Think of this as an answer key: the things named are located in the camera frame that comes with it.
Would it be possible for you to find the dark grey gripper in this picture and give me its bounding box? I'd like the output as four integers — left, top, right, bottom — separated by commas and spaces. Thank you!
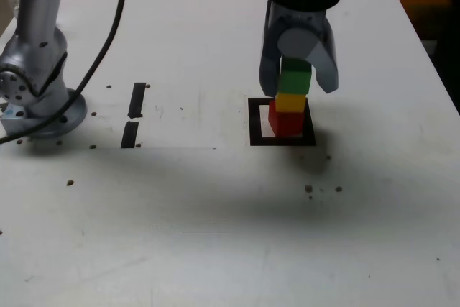
258, 0, 340, 96

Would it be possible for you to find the green cube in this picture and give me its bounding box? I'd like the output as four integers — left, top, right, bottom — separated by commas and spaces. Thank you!
277, 57, 312, 96

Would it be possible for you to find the yellow cube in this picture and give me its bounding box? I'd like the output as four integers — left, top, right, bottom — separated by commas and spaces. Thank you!
275, 92, 308, 113

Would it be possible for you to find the red cube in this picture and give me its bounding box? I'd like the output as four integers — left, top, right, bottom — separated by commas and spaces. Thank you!
268, 101, 305, 138

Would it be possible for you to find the black tape square outline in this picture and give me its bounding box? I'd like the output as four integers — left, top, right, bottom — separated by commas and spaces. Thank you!
247, 97, 318, 147

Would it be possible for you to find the black tape strip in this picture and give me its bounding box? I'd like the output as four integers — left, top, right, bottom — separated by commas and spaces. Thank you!
120, 82, 147, 149

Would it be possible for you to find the thick black cable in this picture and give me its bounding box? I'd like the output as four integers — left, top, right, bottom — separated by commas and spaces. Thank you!
0, 0, 133, 145

